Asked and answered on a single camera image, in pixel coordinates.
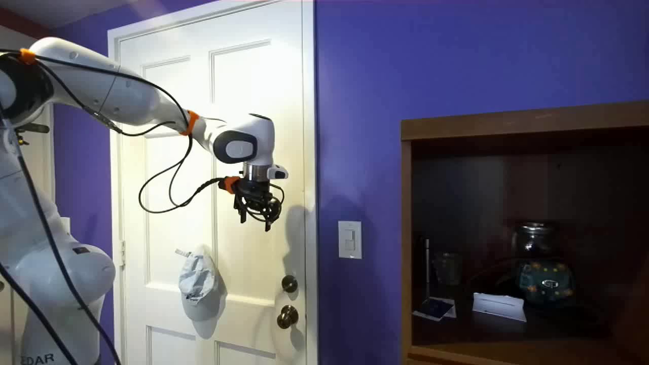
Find brown wooden cabinet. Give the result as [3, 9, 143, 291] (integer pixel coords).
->
[399, 100, 649, 365]

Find white light switch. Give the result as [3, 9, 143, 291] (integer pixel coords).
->
[337, 220, 362, 261]

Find dark round door knob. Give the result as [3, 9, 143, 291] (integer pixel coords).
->
[275, 305, 299, 330]

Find white panelled door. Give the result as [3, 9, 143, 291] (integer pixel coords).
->
[107, 0, 318, 365]

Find thin grey rod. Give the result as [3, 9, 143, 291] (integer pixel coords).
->
[421, 235, 431, 303]

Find clear drinking glass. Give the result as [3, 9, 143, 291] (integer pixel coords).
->
[431, 249, 464, 292]

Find dark teal glass vase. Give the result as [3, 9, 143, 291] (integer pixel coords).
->
[513, 222, 578, 308]

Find white cloth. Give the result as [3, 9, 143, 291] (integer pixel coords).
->
[175, 245, 229, 340]

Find white closet door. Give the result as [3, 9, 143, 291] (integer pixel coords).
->
[17, 108, 57, 230]

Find thick black base cable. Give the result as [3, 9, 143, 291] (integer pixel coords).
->
[0, 129, 124, 365]

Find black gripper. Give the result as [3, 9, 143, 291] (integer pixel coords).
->
[233, 177, 286, 234]

